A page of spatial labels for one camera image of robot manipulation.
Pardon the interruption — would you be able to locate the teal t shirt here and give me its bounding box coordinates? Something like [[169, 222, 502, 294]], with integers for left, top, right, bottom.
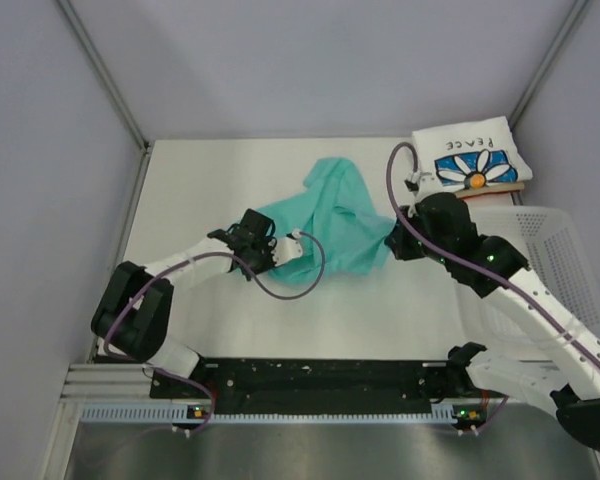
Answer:
[[257, 157, 394, 286]]

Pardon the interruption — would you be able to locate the right aluminium frame post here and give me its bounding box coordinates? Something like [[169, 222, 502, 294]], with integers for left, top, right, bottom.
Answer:
[[508, 0, 593, 130]]

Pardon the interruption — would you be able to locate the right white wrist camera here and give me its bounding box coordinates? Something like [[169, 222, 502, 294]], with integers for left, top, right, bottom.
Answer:
[[404, 171, 437, 195]]

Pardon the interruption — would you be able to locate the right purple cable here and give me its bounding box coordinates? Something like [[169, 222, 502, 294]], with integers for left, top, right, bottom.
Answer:
[[385, 142, 600, 461]]

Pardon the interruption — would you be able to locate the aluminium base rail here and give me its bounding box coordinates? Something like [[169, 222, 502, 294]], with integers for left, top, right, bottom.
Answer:
[[60, 364, 152, 403]]

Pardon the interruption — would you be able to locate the white plastic basket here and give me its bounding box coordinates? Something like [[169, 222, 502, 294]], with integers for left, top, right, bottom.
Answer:
[[456, 206, 600, 361]]

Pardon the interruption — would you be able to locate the left aluminium frame post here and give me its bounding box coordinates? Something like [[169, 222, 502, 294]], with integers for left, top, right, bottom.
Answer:
[[55, 0, 152, 153]]

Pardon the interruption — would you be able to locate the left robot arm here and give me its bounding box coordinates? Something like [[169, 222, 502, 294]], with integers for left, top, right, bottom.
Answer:
[[91, 209, 276, 397]]

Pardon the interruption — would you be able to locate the folded white daisy t shirt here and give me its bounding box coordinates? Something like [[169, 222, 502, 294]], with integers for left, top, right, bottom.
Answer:
[[412, 116, 533, 192]]

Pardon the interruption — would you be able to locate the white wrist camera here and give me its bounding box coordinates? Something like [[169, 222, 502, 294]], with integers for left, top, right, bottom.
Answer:
[[272, 229, 304, 267], [404, 171, 437, 195]]

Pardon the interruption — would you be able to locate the folded red t shirt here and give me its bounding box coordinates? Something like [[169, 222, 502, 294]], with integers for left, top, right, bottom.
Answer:
[[454, 182, 525, 199]]

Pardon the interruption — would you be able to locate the light blue cable duct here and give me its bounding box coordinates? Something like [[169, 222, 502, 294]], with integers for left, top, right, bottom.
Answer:
[[80, 403, 485, 426]]

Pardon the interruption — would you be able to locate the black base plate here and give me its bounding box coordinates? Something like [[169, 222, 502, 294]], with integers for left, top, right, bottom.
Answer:
[[149, 355, 486, 417]]

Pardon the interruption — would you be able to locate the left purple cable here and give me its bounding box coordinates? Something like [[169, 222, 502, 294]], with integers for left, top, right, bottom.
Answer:
[[102, 229, 327, 431]]

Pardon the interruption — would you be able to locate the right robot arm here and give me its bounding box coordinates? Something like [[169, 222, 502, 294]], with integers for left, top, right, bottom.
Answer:
[[386, 193, 600, 452]]

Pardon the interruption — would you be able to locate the aluminium frame post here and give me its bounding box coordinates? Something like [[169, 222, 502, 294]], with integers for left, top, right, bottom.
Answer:
[[508, 0, 593, 130], [55, 0, 152, 153]]

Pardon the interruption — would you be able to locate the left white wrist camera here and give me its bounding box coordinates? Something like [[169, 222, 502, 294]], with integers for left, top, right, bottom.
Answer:
[[272, 229, 304, 267]]

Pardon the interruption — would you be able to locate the purple cable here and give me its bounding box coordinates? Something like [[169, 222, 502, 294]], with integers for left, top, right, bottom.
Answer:
[[102, 229, 327, 431], [385, 142, 600, 461]]

